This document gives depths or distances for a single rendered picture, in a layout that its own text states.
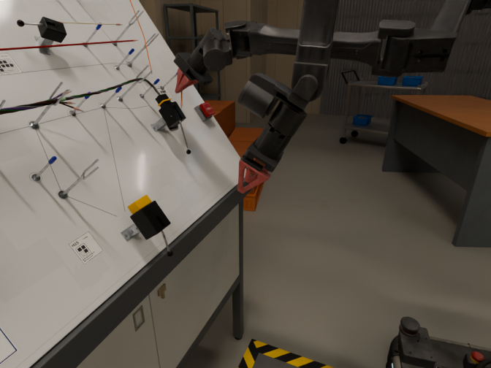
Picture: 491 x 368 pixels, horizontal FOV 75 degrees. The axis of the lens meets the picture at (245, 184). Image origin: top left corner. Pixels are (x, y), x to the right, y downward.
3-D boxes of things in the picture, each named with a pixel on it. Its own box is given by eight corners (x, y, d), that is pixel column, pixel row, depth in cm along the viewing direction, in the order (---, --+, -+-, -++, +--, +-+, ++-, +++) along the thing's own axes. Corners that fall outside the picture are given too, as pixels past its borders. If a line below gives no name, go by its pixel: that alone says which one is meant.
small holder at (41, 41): (6, 28, 71) (17, 5, 67) (49, 40, 79) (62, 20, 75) (11, 45, 70) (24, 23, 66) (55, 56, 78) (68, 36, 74)
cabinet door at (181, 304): (241, 274, 140) (240, 193, 125) (165, 388, 94) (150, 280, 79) (235, 273, 141) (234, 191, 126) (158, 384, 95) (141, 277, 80)
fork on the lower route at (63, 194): (66, 200, 65) (102, 169, 58) (57, 198, 64) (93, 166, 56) (67, 191, 66) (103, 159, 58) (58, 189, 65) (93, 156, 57)
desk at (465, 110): (449, 170, 369) (470, 95, 335) (570, 251, 225) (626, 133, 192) (378, 169, 372) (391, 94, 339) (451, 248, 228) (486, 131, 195)
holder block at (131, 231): (147, 270, 72) (174, 257, 67) (115, 225, 71) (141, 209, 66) (160, 258, 76) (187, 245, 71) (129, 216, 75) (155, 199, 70)
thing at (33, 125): (41, 128, 67) (72, 89, 60) (33, 130, 66) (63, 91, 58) (34, 120, 67) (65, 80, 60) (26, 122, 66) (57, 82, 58)
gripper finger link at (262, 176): (223, 187, 66) (244, 150, 62) (234, 174, 72) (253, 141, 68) (250, 205, 66) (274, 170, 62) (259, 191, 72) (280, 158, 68)
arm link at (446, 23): (443, 87, 68) (460, 39, 61) (377, 75, 74) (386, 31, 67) (474, 6, 92) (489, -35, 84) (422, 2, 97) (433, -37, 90)
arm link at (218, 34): (229, 35, 86) (211, 21, 83) (231, 46, 81) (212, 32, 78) (213, 55, 89) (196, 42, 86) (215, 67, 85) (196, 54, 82)
